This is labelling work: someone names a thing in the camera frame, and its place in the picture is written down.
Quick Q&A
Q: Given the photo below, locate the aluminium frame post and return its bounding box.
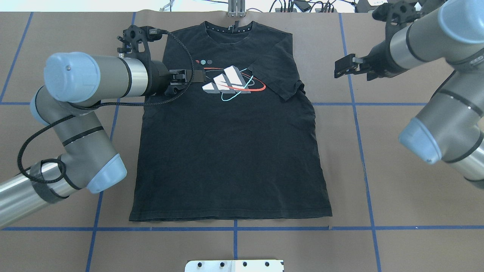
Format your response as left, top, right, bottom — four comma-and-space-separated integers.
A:
227, 0, 247, 18

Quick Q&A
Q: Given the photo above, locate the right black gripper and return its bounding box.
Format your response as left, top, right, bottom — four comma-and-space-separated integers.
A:
334, 41, 397, 80

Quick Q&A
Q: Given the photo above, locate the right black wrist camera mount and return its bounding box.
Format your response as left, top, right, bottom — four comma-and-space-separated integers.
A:
372, 0, 421, 25

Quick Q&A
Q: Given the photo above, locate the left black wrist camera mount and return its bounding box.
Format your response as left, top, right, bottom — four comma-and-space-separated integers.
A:
116, 25, 168, 61

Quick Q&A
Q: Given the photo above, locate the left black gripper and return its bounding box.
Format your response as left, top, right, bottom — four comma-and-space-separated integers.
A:
148, 60, 207, 95

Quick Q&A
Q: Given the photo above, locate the white pedestal base plate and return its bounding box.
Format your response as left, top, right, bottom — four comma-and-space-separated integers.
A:
184, 260, 285, 272

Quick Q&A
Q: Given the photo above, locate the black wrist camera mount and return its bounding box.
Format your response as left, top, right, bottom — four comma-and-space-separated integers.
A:
372, 0, 421, 25
116, 25, 168, 61

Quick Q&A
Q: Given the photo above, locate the black printed t-shirt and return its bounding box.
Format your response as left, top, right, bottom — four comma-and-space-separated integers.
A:
129, 21, 332, 222

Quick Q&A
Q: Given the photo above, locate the black computer box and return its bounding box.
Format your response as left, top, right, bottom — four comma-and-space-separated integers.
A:
355, 0, 396, 13

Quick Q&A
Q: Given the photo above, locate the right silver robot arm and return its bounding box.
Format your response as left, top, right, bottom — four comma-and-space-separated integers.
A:
334, 0, 484, 189

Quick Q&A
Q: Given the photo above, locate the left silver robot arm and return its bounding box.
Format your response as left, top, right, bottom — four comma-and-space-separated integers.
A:
0, 52, 205, 227

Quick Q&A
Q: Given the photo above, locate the black braided left cable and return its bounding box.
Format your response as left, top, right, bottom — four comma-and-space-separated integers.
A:
17, 30, 195, 193

